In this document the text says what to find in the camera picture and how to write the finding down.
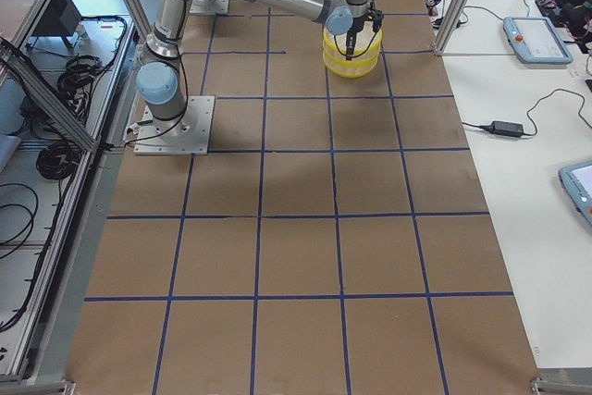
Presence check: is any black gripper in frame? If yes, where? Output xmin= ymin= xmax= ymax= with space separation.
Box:
xmin=345 ymin=17 xmax=366 ymax=61

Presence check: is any yellow steamer top layer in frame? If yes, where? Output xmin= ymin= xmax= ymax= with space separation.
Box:
xmin=323 ymin=22 xmax=383 ymax=66

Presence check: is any yellow steamer layer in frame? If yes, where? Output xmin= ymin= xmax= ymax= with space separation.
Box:
xmin=323 ymin=55 xmax=378 ymax=79
xmin=323 ymin=22 xmax=383 ymax=66

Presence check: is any yellow steamer bottom layer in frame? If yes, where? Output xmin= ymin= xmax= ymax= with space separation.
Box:
xmin=323 ymin=55 xmax=378 ymax=79

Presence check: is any black power adapter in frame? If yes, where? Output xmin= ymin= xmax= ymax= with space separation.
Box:
xmin=479 ymin=120 xmax=525 ymax=138

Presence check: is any blue teach pendant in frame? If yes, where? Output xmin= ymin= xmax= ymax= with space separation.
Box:
xmin=558 ymin=161 xmax=591 ymax=224
xmin=502 ymin=17 xmax=573 ymax=65

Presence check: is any red black circuit board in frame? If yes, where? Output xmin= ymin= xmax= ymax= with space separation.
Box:
xmin=535 ymin=0 xmax=566 ymax=23

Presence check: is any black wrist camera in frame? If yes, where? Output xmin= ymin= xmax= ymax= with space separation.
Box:
xmin=365 ymin=2 xmax=384 ymax=33

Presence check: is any black cable bundle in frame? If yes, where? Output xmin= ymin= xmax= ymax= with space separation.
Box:
xmin=36 ymin=141 xmax=80 ymax=180

